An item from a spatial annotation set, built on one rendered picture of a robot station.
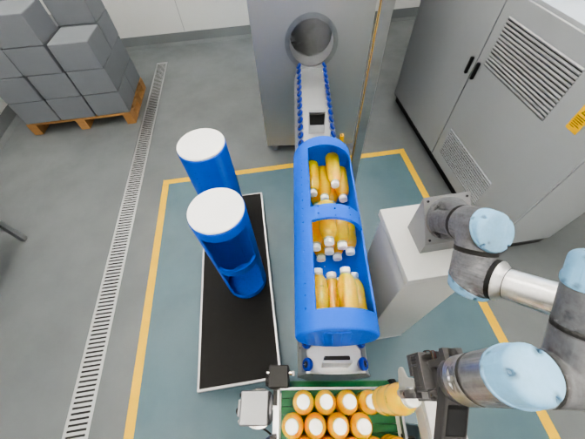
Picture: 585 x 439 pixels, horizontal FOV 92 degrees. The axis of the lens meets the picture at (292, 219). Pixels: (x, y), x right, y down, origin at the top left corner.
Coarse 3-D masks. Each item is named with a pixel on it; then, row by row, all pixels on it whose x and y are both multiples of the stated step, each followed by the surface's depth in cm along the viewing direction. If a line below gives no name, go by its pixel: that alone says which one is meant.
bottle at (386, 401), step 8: (392, 384) 68; (376, 392) 76; (384, 392) 70; (392, 392) 66; (376, 400) 74; (384, 400) 69; (392, 400) 65; (400, 400) 64; (376, 408) 75; (384, 408) 70; (392, 408) 66; (400, 408) 64; (408, 408) 63; (416, 408) 64
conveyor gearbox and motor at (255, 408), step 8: (248, 392) 107; (256, 392) 107; (264, 392) 107; (240, 400) 119; (248, 400) 106; (256, 400) 106; (264, 400) 106; (272, 400) 110; (240, 408) 105; (248, 408) 104; (256, 408) 104; (264, 408) 104; (272, 408) 107; (240, 416) 103; (248, 416) 103; (256, 416) 103; (264, 416) 103; (272, 416) 109; (240, 424) 102; (248, 424) 102; (256, 424) 102; (264, 424) 101
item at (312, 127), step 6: (312, 114) 167; (318, 114) 167; (324, 114) 167; (312, 120) 170; (318, 120) 170; (324, 120) 172; (312, 126) 176; (318, 126) 176; (324, 126) 176; (312, 132) 180; (318, 132) 180
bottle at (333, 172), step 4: (332, 152) 139; (328, 156) 138; (332, 156) 137; (336, 156) 138; (328, 160) 137; (332, 160) 136; (336, 160) 136; (328, 164) 136; (332, 164) 134; (336, 164) 134; (328, 168) 134; (332, 168) 133; (336, 168) 133; (328, 172) 133; (332, 172) 132; (336, 172) 131; (340, 172) 133; (328, 176) 133; (332, 176) 131; (336, 176) 131; (340, 176) 133; (328, 180) 134; (332, 180) 131
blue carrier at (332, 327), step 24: (312, 144) 131; (336, 144) 131; (312, 216) 109; (336, 216) 106; (312, 240) 103; (360, 240) 117; (312, 264) 98; (336, 264) 124; (360, 264) 115; (312, 288) 93; (312, 312) 89; (336, 312) 86; (360, 312) 87; (312, 336) 92; (336, 336) 92; (360, 336) 92
